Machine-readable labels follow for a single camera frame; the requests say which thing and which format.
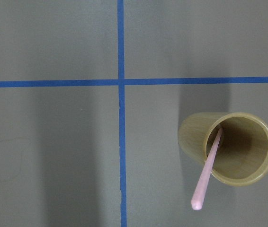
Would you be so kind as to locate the pink chopstick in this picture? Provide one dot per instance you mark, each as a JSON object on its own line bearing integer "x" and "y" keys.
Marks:
{"x": 202, "y": 184}

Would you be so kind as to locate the tan bamboo cup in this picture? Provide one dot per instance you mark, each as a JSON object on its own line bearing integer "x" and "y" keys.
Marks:
{"x": 242, "y": 156}

